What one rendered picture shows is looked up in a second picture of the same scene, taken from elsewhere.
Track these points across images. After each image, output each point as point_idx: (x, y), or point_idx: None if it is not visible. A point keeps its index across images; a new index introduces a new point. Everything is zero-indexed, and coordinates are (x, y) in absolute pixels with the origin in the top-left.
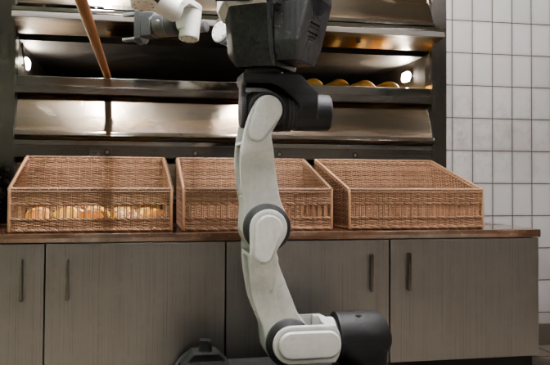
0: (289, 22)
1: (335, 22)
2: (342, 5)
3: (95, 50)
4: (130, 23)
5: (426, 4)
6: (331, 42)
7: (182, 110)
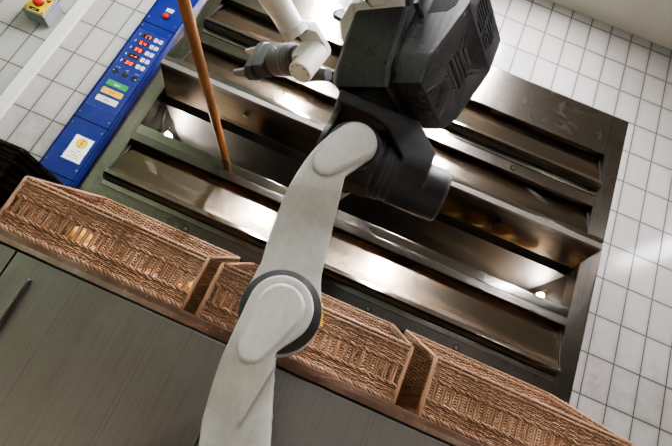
0: (426, 35)
1: (478, 187)
2: (490, 184)
3: (192, 53)
4: (267, 110)
5: (584, 218)
6: (467, 215)
7: None
